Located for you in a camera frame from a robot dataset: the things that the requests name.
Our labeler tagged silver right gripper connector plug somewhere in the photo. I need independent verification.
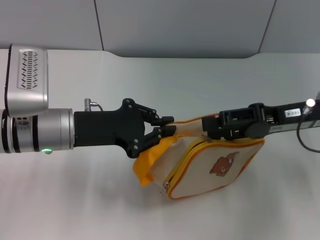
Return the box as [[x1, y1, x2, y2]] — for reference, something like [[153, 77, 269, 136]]
[[302, 97, 317, 115]]

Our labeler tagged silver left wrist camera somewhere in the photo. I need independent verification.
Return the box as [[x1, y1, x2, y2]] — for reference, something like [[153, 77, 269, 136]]
[[4, 44, 49, 117]]

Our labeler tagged beige orange bear food bag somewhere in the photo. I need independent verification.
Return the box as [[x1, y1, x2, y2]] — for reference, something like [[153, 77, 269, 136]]
[[132, 113, 266, 201]]

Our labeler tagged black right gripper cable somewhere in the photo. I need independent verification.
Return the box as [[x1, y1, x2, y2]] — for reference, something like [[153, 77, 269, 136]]
[[296, 109, 320, 152]]

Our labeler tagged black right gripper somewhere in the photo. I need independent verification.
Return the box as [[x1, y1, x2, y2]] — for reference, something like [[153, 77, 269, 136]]
[[201, 99, 320, 141]]

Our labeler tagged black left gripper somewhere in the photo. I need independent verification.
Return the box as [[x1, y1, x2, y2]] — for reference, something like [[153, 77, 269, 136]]
[[73, 98, 177, 159]]

